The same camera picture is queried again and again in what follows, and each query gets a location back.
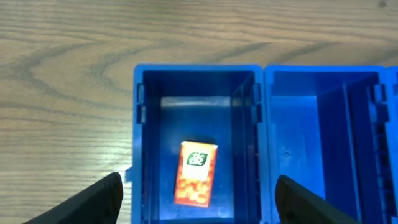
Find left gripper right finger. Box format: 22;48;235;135
274;174;363;224

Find blue tray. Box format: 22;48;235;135
124;63;398;224

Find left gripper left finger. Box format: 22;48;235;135
23;172;124;224

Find orange candy box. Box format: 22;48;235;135
174;140;219;208

